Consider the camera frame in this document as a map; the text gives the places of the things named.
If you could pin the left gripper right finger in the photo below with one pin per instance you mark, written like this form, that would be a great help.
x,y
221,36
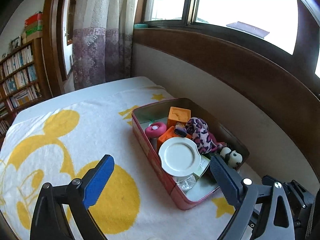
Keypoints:
x,y
240,193

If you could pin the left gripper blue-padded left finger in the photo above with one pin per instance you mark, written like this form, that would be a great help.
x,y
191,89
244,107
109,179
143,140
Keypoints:
x,y
49,218

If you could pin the panda figurine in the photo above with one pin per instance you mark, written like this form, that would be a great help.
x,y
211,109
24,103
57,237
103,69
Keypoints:
x,y
232,158

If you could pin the white plastic cap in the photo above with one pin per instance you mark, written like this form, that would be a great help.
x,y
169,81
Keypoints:
x,y
179,156

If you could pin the purple leopard scrunchie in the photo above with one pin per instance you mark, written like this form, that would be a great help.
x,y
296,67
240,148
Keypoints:
x,y
205,141

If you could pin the large metal spring clamp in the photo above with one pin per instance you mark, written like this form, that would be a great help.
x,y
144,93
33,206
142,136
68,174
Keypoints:
x,y
186,183

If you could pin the dark wooden headboard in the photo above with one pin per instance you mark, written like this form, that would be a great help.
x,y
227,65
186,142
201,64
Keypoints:
x,y
267,108

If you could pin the orange cube in box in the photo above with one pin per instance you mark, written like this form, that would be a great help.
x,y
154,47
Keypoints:
x,y
170,133

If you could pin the wooden bookshelf with books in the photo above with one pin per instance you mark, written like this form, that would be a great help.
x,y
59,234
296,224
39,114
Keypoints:
x,y
23,82

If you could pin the stacked boxes on shelf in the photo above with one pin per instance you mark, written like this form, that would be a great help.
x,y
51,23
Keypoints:
x,y
33,27

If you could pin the purple patterned curtain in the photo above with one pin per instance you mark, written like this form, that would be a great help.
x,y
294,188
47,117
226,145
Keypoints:
x,y
102,41

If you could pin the pink ring toy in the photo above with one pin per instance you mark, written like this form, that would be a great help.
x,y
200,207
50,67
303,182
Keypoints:
x,y
155,130

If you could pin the wooden door frame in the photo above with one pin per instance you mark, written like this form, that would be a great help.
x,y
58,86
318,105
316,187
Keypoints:
x,y
52,46

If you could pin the window with dark frame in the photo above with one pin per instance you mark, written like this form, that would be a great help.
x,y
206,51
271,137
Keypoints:
x,y
283,31

